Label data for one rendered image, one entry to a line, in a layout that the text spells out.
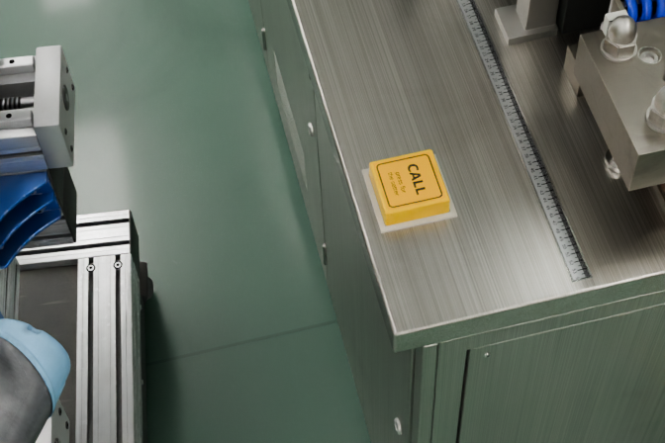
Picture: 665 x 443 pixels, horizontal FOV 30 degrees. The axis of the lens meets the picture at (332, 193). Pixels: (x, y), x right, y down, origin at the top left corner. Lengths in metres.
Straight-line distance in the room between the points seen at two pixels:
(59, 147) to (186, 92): 1.00
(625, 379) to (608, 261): 0.25
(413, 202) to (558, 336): 0.22
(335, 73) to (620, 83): 0.34
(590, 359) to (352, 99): 0.39
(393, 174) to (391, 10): 0.26
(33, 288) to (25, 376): 1.17
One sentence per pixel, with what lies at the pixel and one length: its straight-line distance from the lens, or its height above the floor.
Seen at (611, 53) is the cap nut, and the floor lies 1.04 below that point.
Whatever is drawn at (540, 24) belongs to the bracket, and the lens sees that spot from 1.46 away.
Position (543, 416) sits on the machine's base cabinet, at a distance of 1.53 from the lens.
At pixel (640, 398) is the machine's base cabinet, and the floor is 0.59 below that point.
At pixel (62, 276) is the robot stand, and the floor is 0.21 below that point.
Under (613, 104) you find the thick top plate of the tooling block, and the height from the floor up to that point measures 1.03.
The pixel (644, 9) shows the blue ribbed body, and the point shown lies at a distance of 1.32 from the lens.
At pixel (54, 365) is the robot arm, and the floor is 1.13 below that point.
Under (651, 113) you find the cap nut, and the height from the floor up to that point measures 1.05.
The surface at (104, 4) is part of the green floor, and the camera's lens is 2.80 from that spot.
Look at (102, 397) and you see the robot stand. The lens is 1.99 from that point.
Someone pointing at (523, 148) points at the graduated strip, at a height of 0.90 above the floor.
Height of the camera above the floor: 1.98
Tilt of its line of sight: 55 degrees down
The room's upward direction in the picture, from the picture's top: 3 degrees counter-clockwise
